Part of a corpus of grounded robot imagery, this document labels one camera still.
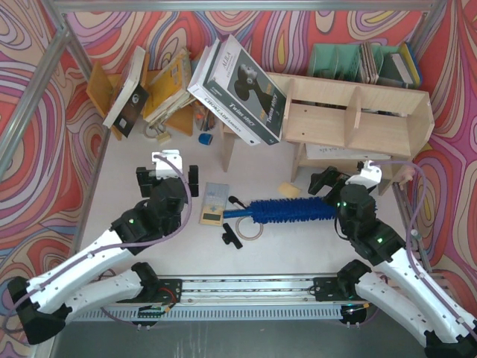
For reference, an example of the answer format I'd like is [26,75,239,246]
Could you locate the blue microfibre duster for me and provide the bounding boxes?
[222,197,335,224]

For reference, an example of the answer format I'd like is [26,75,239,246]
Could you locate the roll of beige tape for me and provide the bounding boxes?
[235,216,264,241]

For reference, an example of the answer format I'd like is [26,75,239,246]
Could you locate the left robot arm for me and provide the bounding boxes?
[7,165,198,345]

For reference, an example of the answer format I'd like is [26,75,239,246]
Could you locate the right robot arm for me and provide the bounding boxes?
[308,160,476,357]

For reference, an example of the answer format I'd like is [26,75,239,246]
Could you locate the light wooden bookshelf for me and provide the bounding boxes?
[221,71,436,196]

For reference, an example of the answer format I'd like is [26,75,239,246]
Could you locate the blue yellow calculator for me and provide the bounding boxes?
[199,182,230,226]

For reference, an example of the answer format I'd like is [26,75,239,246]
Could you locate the small blue box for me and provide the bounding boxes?
[198,133,213,145]

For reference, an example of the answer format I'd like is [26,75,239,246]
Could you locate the white papers on shelf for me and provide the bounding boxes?
[305,144,391,161]

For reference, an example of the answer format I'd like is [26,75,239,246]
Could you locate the brass padlock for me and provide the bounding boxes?
[143,124,171,144]

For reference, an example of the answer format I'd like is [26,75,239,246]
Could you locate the pencils bundle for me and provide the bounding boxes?
[192,101,216,132]

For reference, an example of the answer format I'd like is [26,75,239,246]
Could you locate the black plastic clip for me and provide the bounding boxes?
[221,223,243,249]

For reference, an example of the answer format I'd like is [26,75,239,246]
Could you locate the white book black cover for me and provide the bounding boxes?
[103,45,149,137]

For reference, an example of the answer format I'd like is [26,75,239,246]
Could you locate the white Chokladfabriken book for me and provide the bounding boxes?
[187,39,261,145]

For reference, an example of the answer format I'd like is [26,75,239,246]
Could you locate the yellow worn books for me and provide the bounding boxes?
[143,47,192,127]

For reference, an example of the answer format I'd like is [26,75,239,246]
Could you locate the yellow wooden book rack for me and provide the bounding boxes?
[86,51,193,139]

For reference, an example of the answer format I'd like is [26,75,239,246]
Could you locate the brown notebooks in organiser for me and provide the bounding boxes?
[358,42,379,84]

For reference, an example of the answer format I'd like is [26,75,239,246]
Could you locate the teal desk organiser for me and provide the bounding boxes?
[307,43,413,89]

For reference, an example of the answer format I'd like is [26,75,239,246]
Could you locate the blue grey book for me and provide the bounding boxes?
[389,43,423,90]

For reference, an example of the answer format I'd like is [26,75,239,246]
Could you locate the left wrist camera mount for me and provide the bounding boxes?
[151,149,183,180]

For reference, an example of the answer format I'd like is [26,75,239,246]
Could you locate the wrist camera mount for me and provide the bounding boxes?
[151,149,183,180]
[345,160,382,189]

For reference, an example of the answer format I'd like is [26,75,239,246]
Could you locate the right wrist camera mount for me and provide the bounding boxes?
[345,160,382,189]

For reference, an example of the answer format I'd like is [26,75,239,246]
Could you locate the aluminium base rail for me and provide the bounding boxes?
[48,275,448,305]

